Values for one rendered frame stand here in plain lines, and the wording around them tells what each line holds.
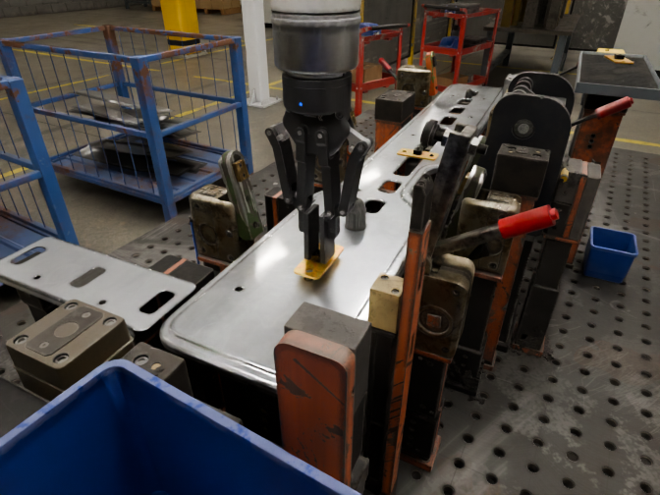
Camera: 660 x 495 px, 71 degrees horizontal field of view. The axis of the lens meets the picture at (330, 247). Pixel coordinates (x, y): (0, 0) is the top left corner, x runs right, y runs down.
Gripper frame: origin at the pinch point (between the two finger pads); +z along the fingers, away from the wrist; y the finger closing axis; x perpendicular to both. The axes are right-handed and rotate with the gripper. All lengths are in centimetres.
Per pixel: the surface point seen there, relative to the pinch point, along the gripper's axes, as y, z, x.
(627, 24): -85, 43, -712
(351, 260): -3.2, 5.2, -3.3
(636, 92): -36, -11, -51
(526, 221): -24.0, -8.1, 1.0
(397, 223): -5.6, 5.2, -16.2
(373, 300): -11.3, 0.2, 9.5
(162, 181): 162, 75, -126
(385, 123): 18, 9, -76
